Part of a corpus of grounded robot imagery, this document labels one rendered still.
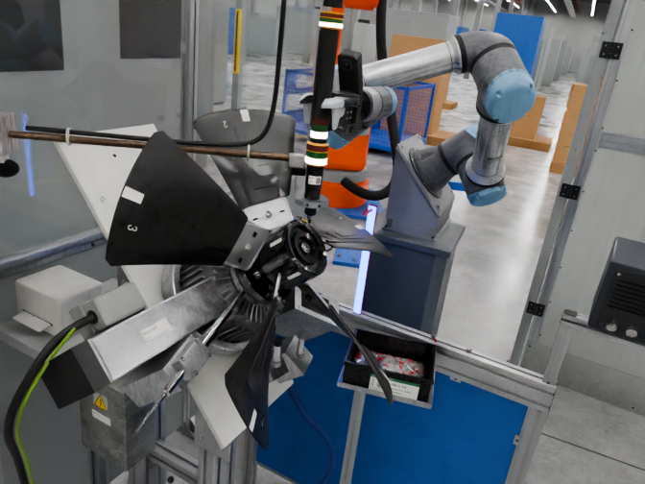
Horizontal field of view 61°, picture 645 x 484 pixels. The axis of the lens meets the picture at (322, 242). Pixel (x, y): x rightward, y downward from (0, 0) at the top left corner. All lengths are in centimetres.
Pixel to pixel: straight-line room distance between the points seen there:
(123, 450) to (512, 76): 123
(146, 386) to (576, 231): 225
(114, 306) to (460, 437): 105
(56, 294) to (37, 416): 50
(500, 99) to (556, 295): 174
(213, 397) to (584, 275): 213
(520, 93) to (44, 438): 160
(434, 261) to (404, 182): 27
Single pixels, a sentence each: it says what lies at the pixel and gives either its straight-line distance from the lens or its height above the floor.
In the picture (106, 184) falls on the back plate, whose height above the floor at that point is 127.
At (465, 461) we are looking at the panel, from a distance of 171.
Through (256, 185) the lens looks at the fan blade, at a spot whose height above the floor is 130.
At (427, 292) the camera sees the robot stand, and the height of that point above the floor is 84.
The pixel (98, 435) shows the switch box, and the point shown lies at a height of 68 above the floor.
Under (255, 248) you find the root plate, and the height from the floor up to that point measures 122.
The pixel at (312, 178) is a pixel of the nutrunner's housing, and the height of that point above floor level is 133.
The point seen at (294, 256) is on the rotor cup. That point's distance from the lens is 100.
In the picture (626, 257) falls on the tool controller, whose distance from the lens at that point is 132.
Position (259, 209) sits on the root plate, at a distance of 111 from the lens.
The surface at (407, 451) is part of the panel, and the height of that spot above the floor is 47.
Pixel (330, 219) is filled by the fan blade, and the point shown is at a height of 118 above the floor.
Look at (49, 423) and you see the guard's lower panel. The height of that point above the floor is 45.
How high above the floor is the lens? 162
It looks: 22 degrees down
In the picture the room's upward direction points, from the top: 7 degrees clockwise
